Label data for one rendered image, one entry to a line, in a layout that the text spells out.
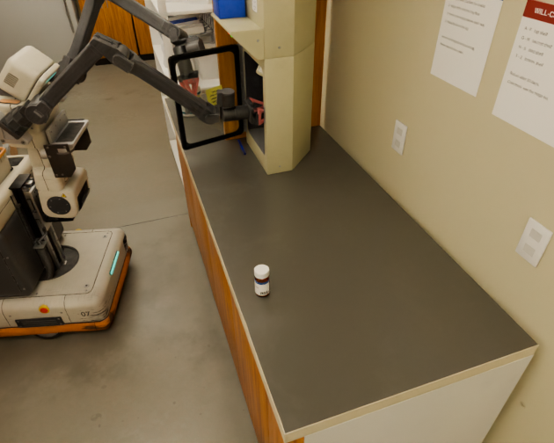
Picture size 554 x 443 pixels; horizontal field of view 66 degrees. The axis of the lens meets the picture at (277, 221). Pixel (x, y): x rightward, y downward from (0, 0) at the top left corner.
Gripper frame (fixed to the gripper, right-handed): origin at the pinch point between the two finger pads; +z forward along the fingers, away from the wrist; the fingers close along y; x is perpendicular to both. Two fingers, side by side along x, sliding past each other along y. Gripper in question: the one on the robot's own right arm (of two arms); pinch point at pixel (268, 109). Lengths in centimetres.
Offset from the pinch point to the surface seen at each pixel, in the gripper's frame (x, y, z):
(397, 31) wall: -35, -28, 36
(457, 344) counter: 21, -112, 15
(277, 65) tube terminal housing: -22.4, -14.5, -1.8
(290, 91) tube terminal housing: -12.3, -14.6, 3.7
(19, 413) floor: 120, -26, -127
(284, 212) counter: 22.2, -41.8, -7.5
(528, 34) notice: -46, -81, 35
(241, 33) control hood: -33.7, -14.3, -14.7
